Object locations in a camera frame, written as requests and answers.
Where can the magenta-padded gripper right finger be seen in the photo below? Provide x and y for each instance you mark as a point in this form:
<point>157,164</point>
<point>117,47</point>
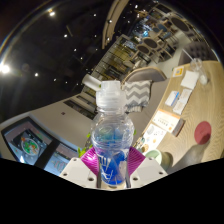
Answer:
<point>143,168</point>

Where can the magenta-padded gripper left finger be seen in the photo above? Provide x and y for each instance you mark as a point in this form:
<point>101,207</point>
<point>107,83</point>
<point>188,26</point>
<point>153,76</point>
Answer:
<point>78,170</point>

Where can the clear blue-labelled drink bottle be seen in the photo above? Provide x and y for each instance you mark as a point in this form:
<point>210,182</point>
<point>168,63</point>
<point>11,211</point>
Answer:
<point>111,133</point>

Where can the pale green cup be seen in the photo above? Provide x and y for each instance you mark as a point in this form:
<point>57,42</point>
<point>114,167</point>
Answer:
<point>153,156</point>

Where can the window with printed decals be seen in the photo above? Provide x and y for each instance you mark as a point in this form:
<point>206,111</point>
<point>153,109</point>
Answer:
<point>61,160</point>

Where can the small wooden sign block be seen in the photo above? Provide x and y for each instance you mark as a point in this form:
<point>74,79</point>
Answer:
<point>179,127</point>

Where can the framed food poster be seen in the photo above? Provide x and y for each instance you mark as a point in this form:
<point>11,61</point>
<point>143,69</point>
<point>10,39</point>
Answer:
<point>30,145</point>

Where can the flat round red coaster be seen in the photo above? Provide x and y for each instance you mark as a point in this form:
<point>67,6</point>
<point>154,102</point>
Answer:
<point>202,132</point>

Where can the grey white chevron cushion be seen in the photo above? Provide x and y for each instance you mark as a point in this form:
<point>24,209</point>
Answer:
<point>138,93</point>

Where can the blue white pamphlet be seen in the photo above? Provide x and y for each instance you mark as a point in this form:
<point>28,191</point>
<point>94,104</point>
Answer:
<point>172,98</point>

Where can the white printed leaflet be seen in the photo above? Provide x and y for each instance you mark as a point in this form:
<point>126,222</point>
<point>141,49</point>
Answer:
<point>182,101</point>

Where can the grey wood-framed sofa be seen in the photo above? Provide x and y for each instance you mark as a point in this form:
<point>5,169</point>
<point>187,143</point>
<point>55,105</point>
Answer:
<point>156,90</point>

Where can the white paper napkin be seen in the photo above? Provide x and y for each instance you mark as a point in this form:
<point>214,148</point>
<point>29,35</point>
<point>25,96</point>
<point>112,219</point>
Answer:
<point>190,80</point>

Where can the yellow square card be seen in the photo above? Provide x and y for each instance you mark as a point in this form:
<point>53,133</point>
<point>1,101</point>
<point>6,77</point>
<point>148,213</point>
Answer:
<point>178,71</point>

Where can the group of dining chairs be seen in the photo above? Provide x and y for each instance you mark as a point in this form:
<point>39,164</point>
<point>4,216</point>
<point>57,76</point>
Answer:
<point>150,43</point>

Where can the grey tufted armchair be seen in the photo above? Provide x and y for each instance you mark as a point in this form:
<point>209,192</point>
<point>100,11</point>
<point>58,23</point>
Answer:
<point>195,53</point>

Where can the group of ceiling lights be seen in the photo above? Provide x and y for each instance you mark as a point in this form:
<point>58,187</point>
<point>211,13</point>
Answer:
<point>51,13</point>

